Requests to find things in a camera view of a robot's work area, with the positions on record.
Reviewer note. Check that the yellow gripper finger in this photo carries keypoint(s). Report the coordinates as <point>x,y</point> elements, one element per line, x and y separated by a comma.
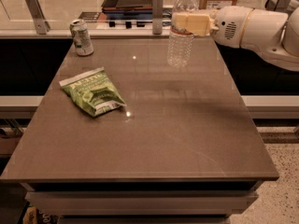
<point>179,21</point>
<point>199,24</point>

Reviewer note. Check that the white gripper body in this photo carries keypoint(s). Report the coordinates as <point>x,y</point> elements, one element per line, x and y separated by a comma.
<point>228,26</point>

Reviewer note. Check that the clear plastic water bottle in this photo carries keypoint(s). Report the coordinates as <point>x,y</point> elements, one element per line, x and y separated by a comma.
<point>180,40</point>

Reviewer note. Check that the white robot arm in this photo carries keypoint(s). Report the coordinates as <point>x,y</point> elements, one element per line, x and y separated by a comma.
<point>273,36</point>

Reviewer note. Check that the green jalapeno chip bag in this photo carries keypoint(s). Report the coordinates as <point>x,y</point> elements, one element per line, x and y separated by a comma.
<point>93,92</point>

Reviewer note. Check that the dark open tray box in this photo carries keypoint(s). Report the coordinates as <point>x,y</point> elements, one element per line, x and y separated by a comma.
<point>130,0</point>

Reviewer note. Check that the white green soda can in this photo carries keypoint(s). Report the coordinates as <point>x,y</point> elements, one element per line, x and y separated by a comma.
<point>81,38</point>

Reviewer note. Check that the grey table drawer front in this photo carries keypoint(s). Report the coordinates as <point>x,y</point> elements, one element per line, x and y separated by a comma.
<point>142,203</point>

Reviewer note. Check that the yellow printed box under table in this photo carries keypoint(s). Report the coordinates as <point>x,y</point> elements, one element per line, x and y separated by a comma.
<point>34,216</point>

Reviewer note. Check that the middle metal glass bracket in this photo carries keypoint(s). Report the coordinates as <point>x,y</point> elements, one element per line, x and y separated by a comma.
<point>157,17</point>

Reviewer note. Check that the metal glass bracket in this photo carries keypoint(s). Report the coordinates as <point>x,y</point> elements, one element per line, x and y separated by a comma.
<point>157,17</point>
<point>40,22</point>
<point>278,5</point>

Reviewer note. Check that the right metal glass bracket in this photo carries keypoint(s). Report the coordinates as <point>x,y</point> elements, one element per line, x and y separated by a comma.
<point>278,5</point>

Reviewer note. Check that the left metal glass bracket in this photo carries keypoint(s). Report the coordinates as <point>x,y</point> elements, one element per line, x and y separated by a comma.
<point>40,22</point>

